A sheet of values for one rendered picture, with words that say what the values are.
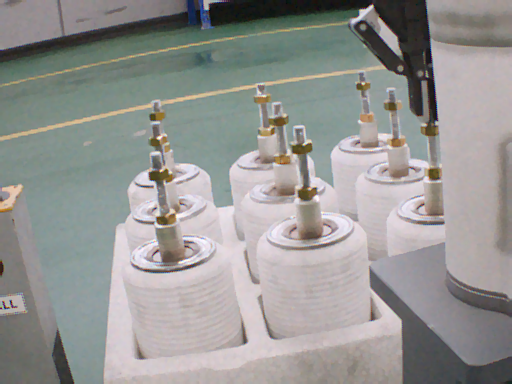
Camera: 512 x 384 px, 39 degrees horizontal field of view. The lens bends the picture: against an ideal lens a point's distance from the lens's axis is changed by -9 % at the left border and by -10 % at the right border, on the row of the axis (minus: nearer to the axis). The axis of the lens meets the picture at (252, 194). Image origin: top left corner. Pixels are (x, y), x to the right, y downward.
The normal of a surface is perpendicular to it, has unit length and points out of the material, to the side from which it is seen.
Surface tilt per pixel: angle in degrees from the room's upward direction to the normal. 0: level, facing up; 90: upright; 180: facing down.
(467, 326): 0
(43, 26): 90
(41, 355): 90
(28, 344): 90
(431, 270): 0
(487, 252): 90
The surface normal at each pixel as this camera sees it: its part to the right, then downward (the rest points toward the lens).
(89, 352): -0.13, -0.94
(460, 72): -0.84, 0.27
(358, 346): 0.12, 0.29
